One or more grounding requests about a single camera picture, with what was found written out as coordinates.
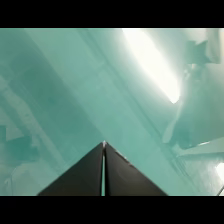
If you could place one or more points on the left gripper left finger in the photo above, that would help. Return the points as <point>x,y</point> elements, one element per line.
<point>83,176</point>

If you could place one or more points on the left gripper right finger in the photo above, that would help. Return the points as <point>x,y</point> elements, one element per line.
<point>126,176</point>

